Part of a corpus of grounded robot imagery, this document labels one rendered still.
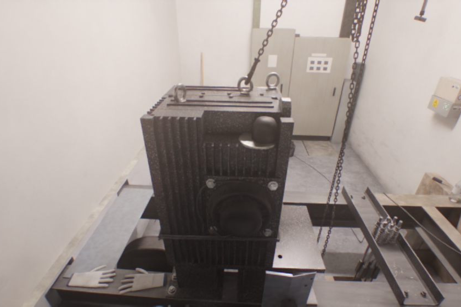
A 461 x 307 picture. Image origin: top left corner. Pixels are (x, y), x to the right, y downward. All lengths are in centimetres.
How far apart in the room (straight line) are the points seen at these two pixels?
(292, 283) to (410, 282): 85
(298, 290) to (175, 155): 71
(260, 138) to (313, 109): 339
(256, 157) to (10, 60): 114
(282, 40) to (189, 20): 140
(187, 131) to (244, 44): 332
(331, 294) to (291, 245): 34
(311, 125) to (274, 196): 340
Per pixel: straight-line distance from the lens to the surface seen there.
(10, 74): 144
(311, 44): 392
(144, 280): 151
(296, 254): 130
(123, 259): 188
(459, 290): 188
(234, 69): 410
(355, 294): 157
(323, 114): 424
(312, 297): 147
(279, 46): 384
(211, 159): 86
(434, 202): 247
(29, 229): 154
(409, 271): 180
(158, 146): 88
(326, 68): 404
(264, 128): 79
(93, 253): 175
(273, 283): 107
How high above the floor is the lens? 190
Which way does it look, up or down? 30 degrees down
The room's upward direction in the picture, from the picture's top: straight up
